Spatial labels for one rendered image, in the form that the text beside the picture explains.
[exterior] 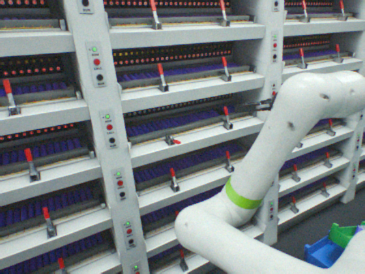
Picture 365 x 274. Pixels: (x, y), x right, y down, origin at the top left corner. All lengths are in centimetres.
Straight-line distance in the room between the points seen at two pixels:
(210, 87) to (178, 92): 14
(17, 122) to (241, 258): 64
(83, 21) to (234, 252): 69
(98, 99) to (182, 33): 35
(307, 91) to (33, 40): 65
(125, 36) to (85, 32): 11
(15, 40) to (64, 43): 11
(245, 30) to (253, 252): 76
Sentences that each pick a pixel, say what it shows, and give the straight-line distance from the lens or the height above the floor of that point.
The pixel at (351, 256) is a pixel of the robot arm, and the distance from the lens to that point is 58.
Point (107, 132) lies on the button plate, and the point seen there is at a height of 79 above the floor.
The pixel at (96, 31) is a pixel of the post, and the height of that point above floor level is 107.
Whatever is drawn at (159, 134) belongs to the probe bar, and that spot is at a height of 72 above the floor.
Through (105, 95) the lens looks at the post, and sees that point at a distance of 78.
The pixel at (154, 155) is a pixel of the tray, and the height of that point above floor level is 67.
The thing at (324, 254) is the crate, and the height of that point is 0.
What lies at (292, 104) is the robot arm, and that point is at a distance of 55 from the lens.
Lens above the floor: 99
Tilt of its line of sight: 18 degrees down
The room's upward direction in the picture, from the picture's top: 5 degrees counter-clockwise
